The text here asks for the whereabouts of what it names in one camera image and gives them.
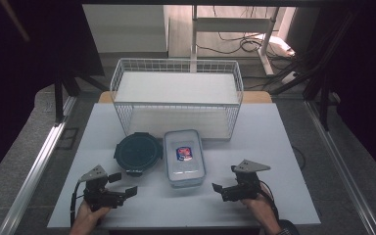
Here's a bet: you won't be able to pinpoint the white wire basket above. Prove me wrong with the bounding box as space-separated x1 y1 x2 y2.
110 58 245 142

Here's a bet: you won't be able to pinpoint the hand-held gripper cable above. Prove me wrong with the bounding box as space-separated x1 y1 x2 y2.
70 181 86 227
258 179 281 223

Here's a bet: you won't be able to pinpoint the aluminium rail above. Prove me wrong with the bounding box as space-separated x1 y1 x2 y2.
304 99 376 235
0 96 78 235

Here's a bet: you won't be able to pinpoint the clear rectangular lidded container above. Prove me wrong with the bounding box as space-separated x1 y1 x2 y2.
163 128 208 189

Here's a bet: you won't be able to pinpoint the black floor cables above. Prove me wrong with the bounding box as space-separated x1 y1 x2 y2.
195 5 297 63

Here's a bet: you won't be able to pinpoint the thin black cable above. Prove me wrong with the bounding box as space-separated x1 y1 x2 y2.
290 145 307 171

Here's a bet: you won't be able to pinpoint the person's left hand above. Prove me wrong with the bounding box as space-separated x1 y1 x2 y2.
71 199 112 231

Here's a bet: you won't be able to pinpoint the left hand-held gripper cable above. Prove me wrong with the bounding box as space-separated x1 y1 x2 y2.
70 181 86 227

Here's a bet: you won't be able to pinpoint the white metal stand frame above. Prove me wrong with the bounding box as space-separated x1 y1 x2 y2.
190 4 281 76

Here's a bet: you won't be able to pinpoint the wooden board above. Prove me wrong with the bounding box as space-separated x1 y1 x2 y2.
97 90 273 105

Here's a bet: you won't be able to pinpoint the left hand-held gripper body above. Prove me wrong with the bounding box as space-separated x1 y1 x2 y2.
78 164 127 212

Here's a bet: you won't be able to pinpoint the black metal stand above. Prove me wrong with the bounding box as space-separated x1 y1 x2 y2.
53 63 111 127
268 9 356 132

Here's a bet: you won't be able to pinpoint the round dark lidded container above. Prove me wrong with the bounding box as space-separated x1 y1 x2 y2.
113 131 165 178

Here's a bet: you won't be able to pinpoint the person's right hand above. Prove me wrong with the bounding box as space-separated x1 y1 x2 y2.
240 191 276 228

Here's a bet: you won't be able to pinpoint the white cabinet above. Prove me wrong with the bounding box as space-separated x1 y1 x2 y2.
82 4 170 60

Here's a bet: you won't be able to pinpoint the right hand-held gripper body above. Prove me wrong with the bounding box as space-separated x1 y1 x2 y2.
220 159 271 202

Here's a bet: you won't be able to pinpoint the right hand-held gripper cable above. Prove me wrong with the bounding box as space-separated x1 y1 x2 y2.
258 179 281 223

